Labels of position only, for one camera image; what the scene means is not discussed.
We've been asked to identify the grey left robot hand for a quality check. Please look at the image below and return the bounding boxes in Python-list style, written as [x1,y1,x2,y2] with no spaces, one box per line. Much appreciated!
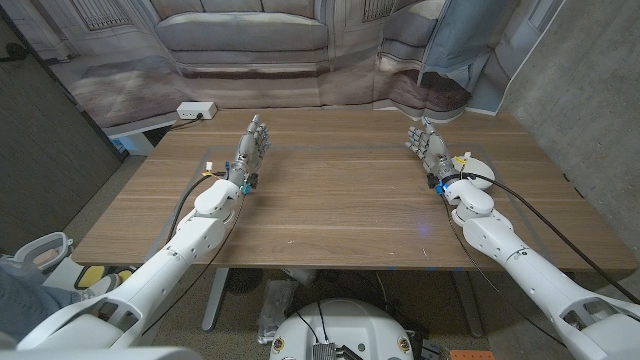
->
[227,114,272,189]

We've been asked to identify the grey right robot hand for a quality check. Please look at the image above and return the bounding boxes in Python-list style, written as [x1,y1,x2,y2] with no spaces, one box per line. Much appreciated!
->
[404,116,459,187]

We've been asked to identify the white ceramic bowl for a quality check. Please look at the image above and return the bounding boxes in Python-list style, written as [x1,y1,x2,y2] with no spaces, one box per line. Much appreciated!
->
[452,155,496,191]

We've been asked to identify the white power strip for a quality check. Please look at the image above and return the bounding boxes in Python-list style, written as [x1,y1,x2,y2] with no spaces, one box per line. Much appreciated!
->
[176,101,218,121]

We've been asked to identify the printed sofa room backdrop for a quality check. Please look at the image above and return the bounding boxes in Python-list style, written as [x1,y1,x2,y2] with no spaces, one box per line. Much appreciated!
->
[4,0,569,139]

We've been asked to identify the white side table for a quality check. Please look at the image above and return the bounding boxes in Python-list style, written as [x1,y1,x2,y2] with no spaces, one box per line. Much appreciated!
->
[104,118,179,157]

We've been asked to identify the grey table leg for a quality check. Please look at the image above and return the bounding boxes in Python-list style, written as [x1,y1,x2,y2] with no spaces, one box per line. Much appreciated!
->
[452,270,485,339]
[201,268,230,333]

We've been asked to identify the clear plastic bag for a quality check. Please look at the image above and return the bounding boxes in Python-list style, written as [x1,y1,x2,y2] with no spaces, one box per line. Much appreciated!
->
[257,278,300,345]

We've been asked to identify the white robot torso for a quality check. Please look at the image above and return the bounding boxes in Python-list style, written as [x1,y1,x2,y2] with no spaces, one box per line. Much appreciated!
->
[268,298,415,360]

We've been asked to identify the yellow and black pad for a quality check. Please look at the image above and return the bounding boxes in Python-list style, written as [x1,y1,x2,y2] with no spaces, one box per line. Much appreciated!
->
[74,264,137,291]

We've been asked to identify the grey white sneaker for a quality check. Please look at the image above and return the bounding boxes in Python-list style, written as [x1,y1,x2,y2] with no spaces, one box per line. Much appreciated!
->
[82,273,124,301]

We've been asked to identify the orange box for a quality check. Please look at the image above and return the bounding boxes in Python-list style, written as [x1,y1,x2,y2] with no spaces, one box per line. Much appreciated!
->
[449,349,496,360]

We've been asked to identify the person leg in blue jeans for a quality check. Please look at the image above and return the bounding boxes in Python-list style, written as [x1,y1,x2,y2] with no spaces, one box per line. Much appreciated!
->
[0,262,86,344]

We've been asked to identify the black power strip cable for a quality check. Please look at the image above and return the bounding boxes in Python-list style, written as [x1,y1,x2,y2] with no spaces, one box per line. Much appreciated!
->
[167,113,205,132]

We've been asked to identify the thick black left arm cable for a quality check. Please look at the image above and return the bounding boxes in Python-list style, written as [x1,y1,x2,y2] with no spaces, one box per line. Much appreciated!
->
[166,171,229,245]

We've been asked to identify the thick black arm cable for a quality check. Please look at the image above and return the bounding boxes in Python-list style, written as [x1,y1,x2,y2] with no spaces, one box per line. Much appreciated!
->
[462,171,640,305]
[166,171,229,245]

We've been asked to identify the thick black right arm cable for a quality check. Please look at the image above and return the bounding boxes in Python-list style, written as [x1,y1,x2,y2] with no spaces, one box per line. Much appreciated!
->
[462,171,640,305]

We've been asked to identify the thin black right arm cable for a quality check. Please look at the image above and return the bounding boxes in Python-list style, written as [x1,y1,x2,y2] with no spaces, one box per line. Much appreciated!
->
[441,194,569,349]

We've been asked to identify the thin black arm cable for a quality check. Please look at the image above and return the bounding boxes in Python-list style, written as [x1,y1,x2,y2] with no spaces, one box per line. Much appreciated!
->
[141,192,246,337]
[441,194,569,349]

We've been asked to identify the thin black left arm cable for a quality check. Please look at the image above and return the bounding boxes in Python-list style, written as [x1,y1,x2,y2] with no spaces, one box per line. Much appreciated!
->
[141,192,246,337]

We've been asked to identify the white grey plastic frame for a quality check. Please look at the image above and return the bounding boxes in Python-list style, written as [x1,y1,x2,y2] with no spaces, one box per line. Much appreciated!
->
[0,231,75,276]

